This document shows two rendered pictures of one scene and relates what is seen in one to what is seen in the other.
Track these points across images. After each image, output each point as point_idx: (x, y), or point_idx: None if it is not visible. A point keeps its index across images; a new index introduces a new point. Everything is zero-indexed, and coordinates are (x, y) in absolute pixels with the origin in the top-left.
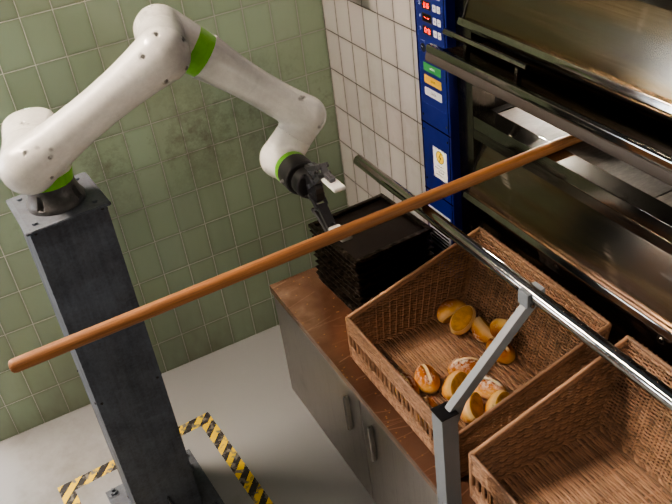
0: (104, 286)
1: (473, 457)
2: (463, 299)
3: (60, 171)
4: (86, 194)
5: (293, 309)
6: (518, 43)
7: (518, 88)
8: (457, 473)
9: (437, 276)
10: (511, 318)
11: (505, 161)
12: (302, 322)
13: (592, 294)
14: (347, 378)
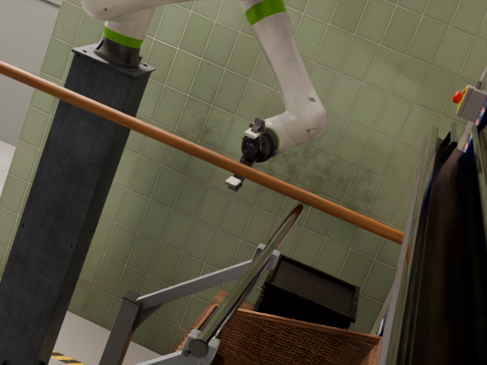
0: (90, 135)
1: None
2: None
3: (113, 9)
4: (134, 68)
5: (210, 306)
6: (477, 140)
7: (428, 148)
8: None
9: (315, 347)
10: (238, 264)
11: (398, 231)
12: (202, 314)
13: None
14: (172, 350)
